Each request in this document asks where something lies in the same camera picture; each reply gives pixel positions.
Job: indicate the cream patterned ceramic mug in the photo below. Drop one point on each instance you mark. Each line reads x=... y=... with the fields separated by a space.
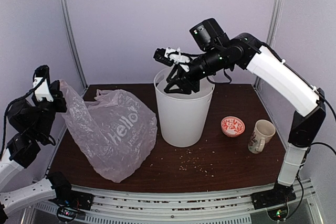
x=262 y=134

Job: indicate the white plastic trash bin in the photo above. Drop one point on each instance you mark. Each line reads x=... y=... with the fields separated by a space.
x=182 y=117

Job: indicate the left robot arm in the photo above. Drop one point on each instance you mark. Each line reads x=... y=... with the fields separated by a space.
x=33 y=123

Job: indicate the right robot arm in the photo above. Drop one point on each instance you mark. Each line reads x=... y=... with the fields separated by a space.
x=246 y=51

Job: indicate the translucent pink plastic bag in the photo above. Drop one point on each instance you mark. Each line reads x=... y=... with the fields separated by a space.
x=116 y=132

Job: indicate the right aluminium frame post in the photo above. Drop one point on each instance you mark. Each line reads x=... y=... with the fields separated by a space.
x=274 y=22

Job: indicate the left aluminium frame post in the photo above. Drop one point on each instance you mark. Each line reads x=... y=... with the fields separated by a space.
x=72 y=44

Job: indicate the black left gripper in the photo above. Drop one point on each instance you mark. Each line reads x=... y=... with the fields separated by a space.
x=59 y=96

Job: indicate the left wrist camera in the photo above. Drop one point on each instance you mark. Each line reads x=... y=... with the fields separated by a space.
x=41 y=82

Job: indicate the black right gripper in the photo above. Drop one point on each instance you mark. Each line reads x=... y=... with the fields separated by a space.
x=188 y=82

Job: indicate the front aluminium rail base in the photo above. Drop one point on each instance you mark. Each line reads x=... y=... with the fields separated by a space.
x=227 y=206

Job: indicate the red patterned ceramic bowl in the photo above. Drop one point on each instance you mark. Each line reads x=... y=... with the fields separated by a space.
x=232 y=126

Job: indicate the aluminium frame post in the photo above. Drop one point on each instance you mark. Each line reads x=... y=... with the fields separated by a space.
x=274 y=22
x=72 y=44

